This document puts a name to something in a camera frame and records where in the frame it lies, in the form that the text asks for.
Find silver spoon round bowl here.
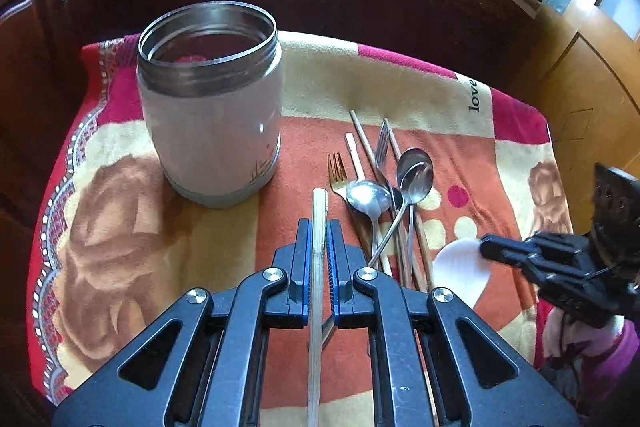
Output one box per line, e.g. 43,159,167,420
345,178,394,258

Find silver spoon long handle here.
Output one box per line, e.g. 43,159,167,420
368,147,434,269

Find colourful fleece blanket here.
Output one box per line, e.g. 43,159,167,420
27,32,572,403

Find silver fork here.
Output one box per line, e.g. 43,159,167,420
374,120,402,211

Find white steel thermos jar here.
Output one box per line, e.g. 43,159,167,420
137,1,283,208

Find purple sleeve forearm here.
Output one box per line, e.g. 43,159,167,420
537,305,640,417

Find white plastic scraper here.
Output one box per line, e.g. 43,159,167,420
432,239,491,308

